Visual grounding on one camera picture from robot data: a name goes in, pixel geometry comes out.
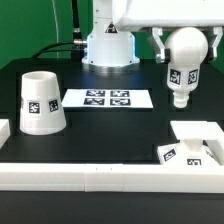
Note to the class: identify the white lamp shade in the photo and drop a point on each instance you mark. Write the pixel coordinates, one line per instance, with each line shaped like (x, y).
(41, 111)

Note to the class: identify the white marker sheet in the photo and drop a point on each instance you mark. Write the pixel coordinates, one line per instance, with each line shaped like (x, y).
(107, 98)

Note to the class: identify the white front fence wall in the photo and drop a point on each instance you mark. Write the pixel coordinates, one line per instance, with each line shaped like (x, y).
(110, 177)

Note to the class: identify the white left fence wall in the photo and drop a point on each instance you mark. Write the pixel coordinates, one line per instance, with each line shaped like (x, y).
(4, 131)

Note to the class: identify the white lamp bulb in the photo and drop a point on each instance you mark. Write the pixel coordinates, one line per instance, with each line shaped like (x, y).
(188, 48)

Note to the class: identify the white lamp base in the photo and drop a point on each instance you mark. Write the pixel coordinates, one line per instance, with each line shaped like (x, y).
(191, 149)

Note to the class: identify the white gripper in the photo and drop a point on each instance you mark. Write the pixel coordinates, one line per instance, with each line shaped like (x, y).
(136, 15)

